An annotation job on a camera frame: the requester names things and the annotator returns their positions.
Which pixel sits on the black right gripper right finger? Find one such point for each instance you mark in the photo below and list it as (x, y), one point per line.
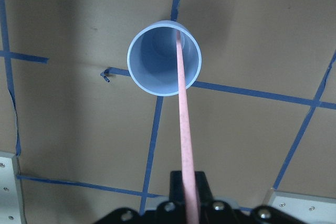
(212, 209)

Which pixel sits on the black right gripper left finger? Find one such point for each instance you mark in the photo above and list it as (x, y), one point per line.
(172, 210)

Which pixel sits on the pink chopstick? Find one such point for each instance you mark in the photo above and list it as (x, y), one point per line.
(188, 173)

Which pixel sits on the light blue plastic cup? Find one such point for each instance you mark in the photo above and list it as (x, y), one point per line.
(152, 60)

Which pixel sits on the right aluminium frame plate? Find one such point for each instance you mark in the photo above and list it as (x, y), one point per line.
(299, 203)

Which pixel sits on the aluminium frame plate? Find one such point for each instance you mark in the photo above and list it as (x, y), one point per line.
(12, 206)
(299, 203)

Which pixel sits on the left aluminium frame plate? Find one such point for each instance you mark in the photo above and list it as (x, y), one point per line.
(12, 206)

